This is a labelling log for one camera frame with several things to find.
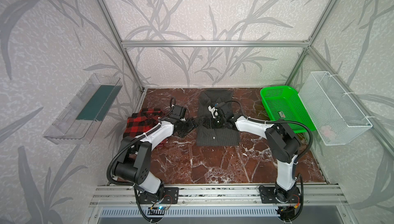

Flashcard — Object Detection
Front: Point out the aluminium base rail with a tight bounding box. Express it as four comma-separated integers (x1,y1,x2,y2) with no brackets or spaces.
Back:
89,184,349,207

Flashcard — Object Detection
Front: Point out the green plastic basket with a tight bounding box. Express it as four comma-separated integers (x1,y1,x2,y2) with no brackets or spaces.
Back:
260,85,316,131

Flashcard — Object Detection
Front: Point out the clear plastic wall tray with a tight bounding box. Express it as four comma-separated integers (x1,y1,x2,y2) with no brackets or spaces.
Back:
43,74,123,145

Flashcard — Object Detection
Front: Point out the black mounting plate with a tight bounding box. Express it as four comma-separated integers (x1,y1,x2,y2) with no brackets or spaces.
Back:
137,187,180,204
259,185,302,204

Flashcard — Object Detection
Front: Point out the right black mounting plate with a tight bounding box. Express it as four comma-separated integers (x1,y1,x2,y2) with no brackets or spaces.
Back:
259,185,302,204

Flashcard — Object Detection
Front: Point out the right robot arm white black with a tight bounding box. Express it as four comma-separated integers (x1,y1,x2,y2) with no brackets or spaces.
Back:
202,115,308,203

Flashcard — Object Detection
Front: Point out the white wire mesh basket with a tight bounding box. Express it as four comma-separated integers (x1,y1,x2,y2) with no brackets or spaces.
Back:
299,71,372,146

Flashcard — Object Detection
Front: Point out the red black plaid folded shirt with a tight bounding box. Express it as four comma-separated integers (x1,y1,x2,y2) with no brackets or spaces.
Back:
123,108,164,138

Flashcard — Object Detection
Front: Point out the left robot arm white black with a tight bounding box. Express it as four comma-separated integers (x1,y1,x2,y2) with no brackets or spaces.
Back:
106,105,198,202

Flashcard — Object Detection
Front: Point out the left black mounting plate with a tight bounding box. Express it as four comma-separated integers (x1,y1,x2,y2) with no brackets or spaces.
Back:
137,187,180,204

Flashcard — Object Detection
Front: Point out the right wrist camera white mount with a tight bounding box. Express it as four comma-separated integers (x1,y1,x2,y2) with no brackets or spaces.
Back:
208,103,219,118

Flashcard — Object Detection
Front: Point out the grey pinstriped long sleeve shirt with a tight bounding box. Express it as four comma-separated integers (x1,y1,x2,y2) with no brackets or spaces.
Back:
197,88,240,147

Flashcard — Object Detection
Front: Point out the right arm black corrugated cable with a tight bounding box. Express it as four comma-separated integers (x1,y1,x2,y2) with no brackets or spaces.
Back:
224,100,314,222

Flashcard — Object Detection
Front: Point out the aluminium horizontal frame bar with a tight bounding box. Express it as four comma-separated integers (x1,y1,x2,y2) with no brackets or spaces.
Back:
121,40,309,48

